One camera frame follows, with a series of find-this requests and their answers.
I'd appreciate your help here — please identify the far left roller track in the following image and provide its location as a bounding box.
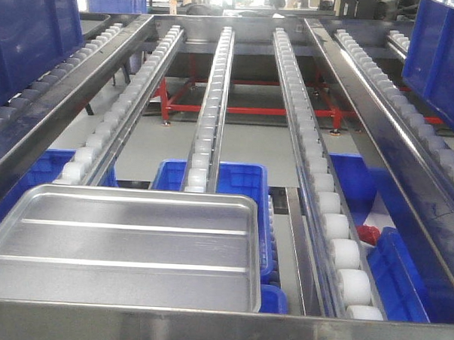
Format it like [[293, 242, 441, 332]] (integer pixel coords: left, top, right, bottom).
[[0, 22, 124, 131]]

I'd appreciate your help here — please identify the left white roller track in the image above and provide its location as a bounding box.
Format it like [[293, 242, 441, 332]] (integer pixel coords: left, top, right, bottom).
[[54, 25, 184, 186]]

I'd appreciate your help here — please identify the blue bin below centre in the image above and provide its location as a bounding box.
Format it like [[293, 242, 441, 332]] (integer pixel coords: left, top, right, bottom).
[[149, 162, 288, 314]]

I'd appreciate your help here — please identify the blue bin upper left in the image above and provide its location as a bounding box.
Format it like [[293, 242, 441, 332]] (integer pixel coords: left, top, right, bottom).
[[0, 0, 84, 107]]

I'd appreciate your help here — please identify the steel flow rack frame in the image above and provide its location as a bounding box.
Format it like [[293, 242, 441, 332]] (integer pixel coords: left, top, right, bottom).
[[0, 14, 454, 340]]

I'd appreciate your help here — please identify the right white roller track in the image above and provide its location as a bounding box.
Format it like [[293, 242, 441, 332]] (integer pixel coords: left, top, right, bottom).
[[273, 28, 386, 320]]

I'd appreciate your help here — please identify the blue bin below right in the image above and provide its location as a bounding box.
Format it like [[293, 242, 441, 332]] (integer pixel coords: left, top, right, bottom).
[[331, 153, 454, 323]]

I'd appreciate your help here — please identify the blue bin upper right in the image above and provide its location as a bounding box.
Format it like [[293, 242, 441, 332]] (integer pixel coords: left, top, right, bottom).
[[402, 0, 454, 131]]

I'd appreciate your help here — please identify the white roller track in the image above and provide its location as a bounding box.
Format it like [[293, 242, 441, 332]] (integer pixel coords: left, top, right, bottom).
[[273, 28, 386, 320], [54, 25, 184, 186], [181, 27, 235, 193]]

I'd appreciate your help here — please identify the far right roller track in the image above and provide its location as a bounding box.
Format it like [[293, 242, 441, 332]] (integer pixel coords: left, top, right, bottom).
[[334, 29, 454, 183]]

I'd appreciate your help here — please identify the blue bin below left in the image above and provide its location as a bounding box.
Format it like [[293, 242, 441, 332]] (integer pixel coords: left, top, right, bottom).
[[0, 144, 104, 222]]

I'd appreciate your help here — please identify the small silver ribbed tray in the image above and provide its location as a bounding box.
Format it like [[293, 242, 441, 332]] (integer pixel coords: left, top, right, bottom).
[[0, 184, 261, 312]]

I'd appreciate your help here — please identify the dark tray far left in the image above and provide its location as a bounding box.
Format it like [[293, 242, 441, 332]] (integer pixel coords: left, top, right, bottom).
[[80, 11, 111, 41]]

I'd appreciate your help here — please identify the distant blue crate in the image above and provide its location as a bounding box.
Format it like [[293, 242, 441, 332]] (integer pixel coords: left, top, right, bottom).
[[86, 0, 148, 14]]

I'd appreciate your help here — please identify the blue bin below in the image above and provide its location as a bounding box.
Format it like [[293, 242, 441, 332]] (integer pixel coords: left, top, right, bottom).
[[149, 162, 288, 314], [0, 144, 104, 222], [331, 153, 454, 323]]

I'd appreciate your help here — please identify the red steel floor frame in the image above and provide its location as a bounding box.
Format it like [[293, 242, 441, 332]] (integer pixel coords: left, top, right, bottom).
[[148, 53, 447, 138]]

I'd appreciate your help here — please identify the middle white roller track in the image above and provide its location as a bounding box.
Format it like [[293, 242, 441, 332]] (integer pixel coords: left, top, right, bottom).
[[181, 27, 235, 193]]

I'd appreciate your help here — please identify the red object in bin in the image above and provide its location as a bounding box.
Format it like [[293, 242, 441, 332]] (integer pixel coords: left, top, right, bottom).
[[356, 225, 381, 246]]

